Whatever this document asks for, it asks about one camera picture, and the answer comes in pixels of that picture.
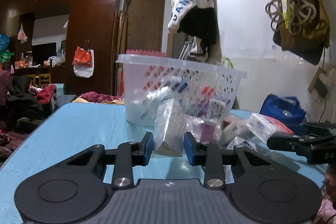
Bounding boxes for clear bagged grey packet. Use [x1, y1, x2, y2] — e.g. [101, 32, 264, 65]
[154, 99, 186, 157]

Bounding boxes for patterned box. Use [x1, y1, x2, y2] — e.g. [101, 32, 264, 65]
[226, 136, 257, 151]

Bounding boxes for purple packet in plastic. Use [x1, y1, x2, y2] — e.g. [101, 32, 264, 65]
[186, 115, 222, 144]

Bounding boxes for white pink long box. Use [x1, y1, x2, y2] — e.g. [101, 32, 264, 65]
[221, 115, 252, 145]

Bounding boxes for blue non-woven shopping bag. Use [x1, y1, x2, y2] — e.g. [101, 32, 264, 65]
[259, 94, 307, 135]

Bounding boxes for white box with barcode label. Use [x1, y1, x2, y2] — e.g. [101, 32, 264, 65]
[246, 113, 294, 144]

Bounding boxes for clear plastic perforated basket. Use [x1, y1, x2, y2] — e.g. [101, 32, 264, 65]
[117, 54, 247, 127]

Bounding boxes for yellow orange floral blanket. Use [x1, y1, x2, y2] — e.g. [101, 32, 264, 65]
[72, 97, 125, 105]

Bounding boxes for green and white tote bag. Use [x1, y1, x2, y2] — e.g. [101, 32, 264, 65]
[223, 57, 234, 69]

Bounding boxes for orange and white hanging bag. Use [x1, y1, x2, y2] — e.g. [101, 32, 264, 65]
[72, 47, 95, 79]

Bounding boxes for pink foam mat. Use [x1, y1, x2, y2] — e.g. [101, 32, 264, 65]
[126, 50, 166, 57]

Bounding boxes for metal crutches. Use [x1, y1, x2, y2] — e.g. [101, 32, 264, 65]
[178, 40, 194, 60]

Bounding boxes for hanging brown bag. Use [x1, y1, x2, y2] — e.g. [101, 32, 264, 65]
[265, 0, 330, 65]

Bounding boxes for dark red wooden wardrobe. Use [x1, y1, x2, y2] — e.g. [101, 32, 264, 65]
[1, 0, 120, 95]

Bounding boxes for brown wooden board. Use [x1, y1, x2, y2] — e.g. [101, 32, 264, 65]
[123, 0, 165, 51]

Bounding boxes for white hoodie with blue letters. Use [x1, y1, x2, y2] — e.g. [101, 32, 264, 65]
[167, 0, 218, 63]

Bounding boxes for coiled beige cable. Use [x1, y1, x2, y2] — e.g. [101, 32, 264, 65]
[265, 0, 317, 36]

